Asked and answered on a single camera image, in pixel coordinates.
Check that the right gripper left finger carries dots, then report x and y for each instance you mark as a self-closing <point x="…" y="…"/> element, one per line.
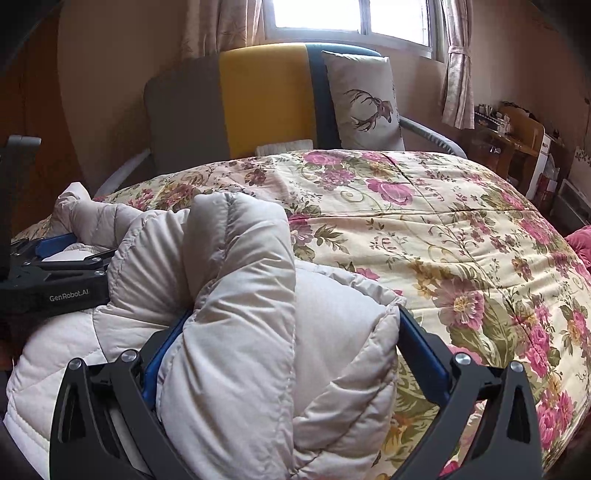
<point x="104" y="422"/>

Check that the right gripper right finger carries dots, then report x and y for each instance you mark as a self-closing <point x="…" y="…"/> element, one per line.
<point x="507" y="444"/>

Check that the beige quilted down jacket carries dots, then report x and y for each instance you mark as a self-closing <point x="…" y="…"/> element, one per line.
<point x="283" y="369"/>

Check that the brown wooden wardrobe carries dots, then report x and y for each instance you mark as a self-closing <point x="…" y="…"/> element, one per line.
<point x="31" y="105"/>

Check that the floral bed quilt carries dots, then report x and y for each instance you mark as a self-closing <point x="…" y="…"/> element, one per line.
<point x="478" y="264"/>

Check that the pink ruffled blanket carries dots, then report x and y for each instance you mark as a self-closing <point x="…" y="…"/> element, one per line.
<point x="580" y="242"/>

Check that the grey yellow blue headboard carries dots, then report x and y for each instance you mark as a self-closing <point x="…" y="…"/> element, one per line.
<point x="223" y="106"/>

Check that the white folded towel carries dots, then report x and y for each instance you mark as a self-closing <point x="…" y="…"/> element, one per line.
<point x="284" y="147"/>

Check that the white box by desk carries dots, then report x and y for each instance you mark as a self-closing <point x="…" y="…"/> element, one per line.
<point x="552" y="165"/>

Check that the wooden desk with clutter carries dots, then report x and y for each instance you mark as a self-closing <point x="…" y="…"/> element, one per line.
<point x="507" y="140"/>

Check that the patterned left curtain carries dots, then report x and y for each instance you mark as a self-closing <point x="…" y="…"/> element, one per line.
<point x="215" y="26"/>

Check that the patterned curtain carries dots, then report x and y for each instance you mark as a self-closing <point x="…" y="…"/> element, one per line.
<point x="215" y="26"/>
<point x="458" y="100"/>

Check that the patterned right curtain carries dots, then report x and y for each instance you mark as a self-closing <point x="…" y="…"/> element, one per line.
<point x="458" y="100"/>

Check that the deer print pillow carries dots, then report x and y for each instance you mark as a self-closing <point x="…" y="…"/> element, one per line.
<point x="365" y="103"/>

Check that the window behind headboard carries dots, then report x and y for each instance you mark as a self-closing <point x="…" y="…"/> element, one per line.
<point x="416" y="27"/>

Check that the grey bed frame rail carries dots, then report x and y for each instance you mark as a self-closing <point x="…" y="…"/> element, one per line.
<point x="444" y="143"/>

